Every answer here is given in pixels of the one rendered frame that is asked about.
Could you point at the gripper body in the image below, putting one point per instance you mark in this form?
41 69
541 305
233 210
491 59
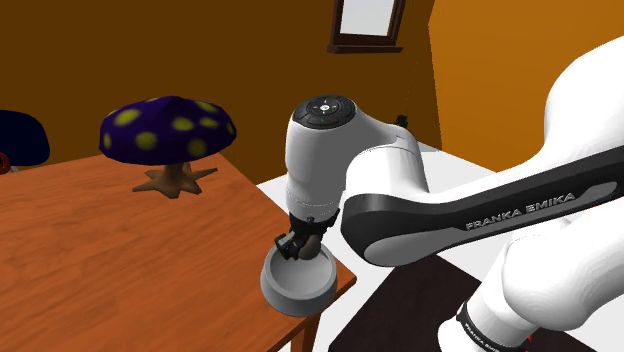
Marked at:
312 223

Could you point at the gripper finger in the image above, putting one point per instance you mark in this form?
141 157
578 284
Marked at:
287 244

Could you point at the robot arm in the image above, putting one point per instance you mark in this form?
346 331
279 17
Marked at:
575 126

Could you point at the grey bowl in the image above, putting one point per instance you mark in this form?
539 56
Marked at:
298 287

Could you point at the purple yellow-spotted mushroom figure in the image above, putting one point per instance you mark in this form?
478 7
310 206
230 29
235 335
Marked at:
168 129

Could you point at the wooden table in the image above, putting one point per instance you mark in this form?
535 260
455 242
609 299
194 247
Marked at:
107 253

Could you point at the dark-framed window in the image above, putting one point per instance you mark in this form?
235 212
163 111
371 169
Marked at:
366 19

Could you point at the dark blue chair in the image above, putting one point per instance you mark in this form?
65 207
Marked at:
22 139

